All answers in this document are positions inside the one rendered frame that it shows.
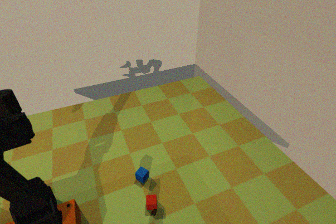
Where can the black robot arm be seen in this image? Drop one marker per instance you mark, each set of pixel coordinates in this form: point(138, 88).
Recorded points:
point(31, 201)

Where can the blue cube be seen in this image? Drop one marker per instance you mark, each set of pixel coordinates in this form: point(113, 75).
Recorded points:
point(142, 174)

